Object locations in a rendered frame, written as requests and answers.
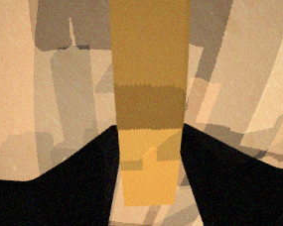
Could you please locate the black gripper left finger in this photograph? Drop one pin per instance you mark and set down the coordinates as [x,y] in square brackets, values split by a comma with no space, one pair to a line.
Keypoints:
[76,192]

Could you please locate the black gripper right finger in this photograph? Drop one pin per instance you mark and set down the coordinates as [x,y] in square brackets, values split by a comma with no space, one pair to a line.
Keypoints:
[230,187]

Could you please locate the yellow bar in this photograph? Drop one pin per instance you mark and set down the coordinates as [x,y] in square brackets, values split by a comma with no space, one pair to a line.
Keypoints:
[150,50]

